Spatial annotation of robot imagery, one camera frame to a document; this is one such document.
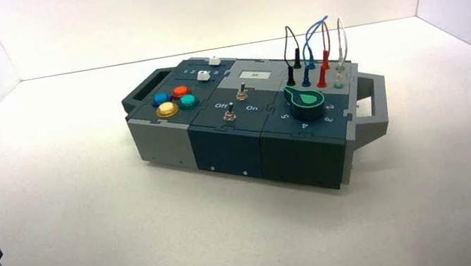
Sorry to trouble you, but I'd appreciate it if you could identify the grey and teal control box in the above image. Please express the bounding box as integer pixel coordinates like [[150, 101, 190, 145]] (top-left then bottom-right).
[[116, 28, 401, 222]]

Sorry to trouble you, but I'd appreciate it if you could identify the green round push button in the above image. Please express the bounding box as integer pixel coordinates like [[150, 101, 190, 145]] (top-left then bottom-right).
[[177, 92, 201, 111]]

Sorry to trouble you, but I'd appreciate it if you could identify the small white display window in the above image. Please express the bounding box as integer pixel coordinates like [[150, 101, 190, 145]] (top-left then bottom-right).
[[238, 66, 272, 84]]

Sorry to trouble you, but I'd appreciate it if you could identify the orange round push button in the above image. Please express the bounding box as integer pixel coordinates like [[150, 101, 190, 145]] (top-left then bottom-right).
[[171, 84, 192, 101]]

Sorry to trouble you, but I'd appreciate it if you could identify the yellow round push button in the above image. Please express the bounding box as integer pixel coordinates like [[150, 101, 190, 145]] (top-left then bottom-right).
[[154, 100, 181, 120]]

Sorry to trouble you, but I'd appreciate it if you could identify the green and black rotary knob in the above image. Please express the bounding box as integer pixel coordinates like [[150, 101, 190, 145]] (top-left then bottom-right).
[[283, 80, 329, 125]]

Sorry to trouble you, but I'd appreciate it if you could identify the blue round push button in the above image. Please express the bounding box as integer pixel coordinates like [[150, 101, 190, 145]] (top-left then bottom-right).
[[150, 91, 172, 108]]

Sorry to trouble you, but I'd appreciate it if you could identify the metal toggle switch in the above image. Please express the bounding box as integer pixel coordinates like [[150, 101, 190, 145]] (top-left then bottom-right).
[[233, 82, 251, 103], [220, 101, 237, 124]]

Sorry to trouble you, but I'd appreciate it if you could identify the black jumper cable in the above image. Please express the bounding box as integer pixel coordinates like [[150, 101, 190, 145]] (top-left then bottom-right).
[[277, 24, 305, 87]]

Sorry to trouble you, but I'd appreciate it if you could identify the blue jumper cable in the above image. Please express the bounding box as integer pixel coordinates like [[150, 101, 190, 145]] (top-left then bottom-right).
[[291, 15, 340, 89]]

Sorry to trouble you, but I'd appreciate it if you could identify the red jumper cable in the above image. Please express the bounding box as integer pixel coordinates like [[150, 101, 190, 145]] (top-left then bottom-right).
[[307, 20, 338, 89]]

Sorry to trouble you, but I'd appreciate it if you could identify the white jumper cable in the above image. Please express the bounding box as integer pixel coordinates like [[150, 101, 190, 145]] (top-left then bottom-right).
[[323, 16, 356, 89]]

